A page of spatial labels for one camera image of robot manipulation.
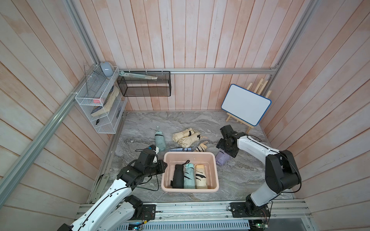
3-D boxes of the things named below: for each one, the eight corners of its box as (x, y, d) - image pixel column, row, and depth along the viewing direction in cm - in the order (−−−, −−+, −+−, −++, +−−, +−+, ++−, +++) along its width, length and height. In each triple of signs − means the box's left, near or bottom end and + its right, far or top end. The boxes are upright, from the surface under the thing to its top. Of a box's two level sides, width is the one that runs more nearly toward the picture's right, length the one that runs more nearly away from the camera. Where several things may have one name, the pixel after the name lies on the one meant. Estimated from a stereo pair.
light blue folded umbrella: (169, 151, 96) (169, 149, 94) (169, 149, 97) (169, 147, 95) (192, 151, 96) (192, 149, 94) (192, 149, 97) (192, 147, 95)
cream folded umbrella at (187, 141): (182, 150, 98) (183, 146, 94) (178, 142, 102) (178, 138, 98) (202, 141, 103) (203, 137, 98) (197, 134, 107) (197, 130, 103)
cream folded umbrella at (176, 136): (175, 144, 102) (175, 140, 97) (172, 139, 104) (171, 134, 100) (194, 135, 107) (194, 131, 102) (190, 130, 109) (191, 126, 105)
